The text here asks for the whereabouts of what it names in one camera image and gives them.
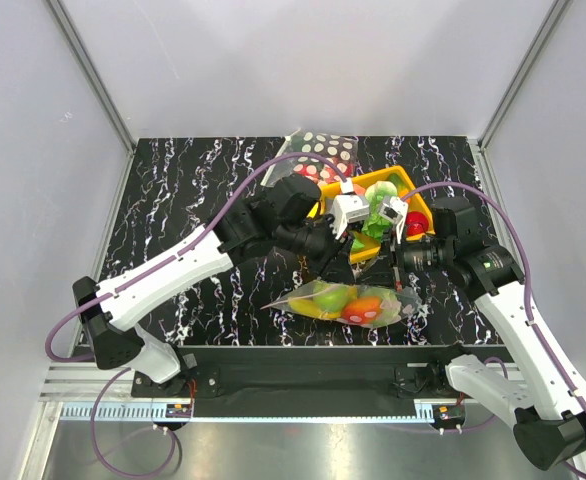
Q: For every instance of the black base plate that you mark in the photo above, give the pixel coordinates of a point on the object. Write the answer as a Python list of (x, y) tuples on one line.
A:
[(398, 370)]

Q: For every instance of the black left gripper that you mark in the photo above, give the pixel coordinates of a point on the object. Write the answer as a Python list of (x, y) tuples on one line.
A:
[(334, 265)]

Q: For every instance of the green fake apple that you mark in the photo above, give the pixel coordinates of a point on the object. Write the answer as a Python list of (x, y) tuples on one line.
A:
[(331, 297)]

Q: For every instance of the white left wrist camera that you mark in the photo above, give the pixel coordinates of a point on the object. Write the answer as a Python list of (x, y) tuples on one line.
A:
[(346, 208)]

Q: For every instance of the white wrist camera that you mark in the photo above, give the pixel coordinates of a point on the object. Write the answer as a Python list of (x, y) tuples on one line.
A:
[(394, 210), (346, 208)]

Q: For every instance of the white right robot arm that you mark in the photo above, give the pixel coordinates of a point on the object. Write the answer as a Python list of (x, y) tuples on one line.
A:
[(548, 414)]

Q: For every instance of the yellow fake banana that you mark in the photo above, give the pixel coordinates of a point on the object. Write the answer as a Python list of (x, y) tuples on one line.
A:
[(305, 306)]

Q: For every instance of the green fake leaf vegetable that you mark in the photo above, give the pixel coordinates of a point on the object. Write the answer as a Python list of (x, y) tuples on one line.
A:
[(390, 306)]

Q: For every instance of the polka dot zip bag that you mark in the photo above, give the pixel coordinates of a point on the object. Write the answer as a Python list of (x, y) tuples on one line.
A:
[(322, 158)]

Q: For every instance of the clear zip top bag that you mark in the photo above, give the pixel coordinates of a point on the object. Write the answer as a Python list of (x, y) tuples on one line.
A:
[(410, 300)]

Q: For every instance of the yellow plastic bin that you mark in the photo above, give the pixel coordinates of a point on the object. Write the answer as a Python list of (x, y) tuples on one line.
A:
[(371, 207)]

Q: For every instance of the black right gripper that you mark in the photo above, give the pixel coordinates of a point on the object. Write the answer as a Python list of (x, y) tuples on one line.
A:
[(390, 269)]

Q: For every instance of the red fake tomato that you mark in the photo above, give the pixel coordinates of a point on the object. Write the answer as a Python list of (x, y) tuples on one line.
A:
[(416, 223)]

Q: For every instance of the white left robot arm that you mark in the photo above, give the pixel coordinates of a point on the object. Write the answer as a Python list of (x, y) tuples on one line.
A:
[(245, 228)]

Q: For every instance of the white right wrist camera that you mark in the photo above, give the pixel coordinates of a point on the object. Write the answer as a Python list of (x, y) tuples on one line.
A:
[(394, 210)]

